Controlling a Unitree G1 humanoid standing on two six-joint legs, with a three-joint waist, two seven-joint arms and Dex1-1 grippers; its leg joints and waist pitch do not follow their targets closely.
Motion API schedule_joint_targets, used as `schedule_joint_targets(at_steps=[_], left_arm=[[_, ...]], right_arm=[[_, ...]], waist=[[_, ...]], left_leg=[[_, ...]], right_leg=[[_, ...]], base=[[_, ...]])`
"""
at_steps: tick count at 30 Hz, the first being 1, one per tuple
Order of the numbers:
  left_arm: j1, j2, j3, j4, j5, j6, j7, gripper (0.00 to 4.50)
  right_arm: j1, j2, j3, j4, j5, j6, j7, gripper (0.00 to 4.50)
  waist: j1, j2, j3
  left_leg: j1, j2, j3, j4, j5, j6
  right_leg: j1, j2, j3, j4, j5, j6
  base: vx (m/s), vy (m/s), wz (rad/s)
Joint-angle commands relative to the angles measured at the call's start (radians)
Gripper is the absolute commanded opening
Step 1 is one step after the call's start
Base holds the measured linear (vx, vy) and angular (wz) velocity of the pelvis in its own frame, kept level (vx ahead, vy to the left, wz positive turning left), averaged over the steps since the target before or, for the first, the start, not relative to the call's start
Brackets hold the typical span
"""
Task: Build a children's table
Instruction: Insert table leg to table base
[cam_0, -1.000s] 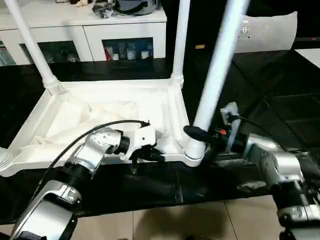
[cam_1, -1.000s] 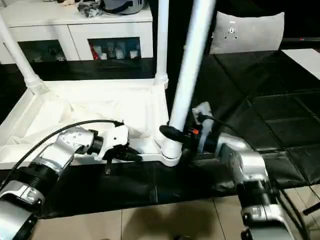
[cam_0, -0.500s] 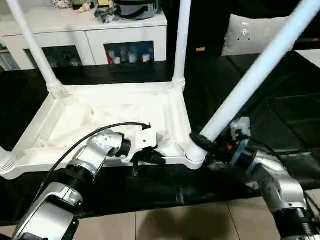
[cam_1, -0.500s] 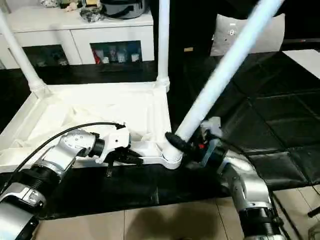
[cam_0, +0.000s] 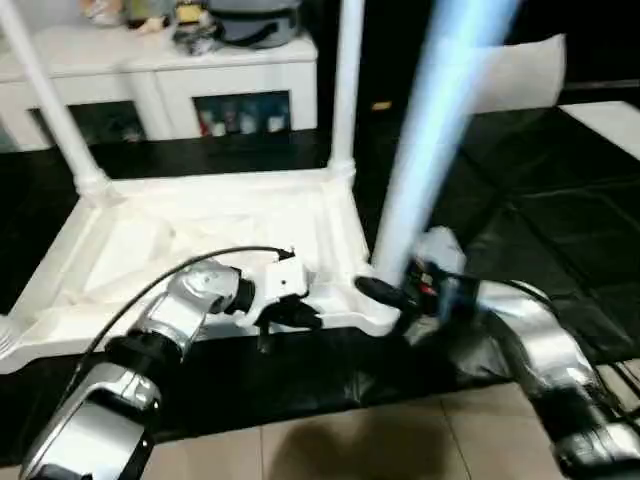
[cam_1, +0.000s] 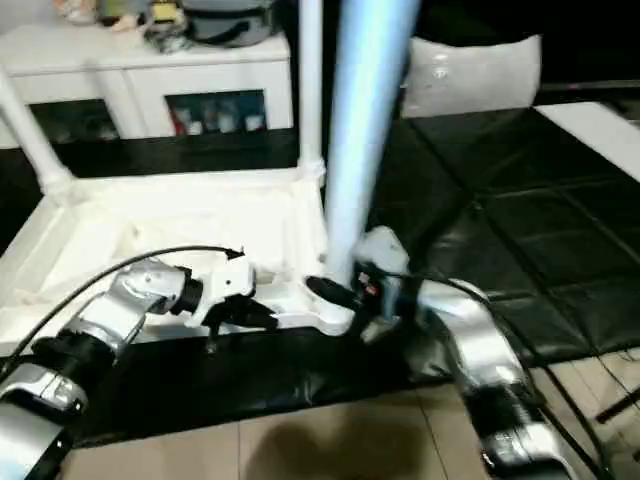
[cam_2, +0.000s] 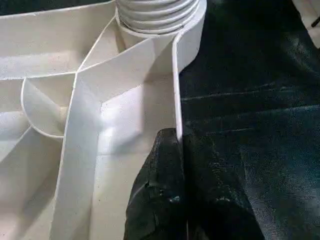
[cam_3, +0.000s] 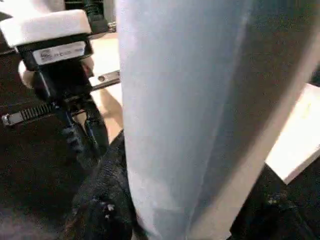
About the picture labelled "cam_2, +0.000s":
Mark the white plastic table top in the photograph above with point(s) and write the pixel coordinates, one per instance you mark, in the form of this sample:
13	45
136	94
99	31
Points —
75	112

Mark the white plastic table leg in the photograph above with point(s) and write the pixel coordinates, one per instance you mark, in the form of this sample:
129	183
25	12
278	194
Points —
155	15

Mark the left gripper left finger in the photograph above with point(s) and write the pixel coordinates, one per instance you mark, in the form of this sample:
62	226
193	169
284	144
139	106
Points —
160	195

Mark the black metal table leg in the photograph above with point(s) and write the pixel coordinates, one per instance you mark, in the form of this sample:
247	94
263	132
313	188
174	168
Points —
316	21

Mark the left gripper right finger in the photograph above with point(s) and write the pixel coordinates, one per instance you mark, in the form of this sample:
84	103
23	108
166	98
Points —
220	200

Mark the black table mat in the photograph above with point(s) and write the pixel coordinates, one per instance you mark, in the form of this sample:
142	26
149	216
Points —
250	125

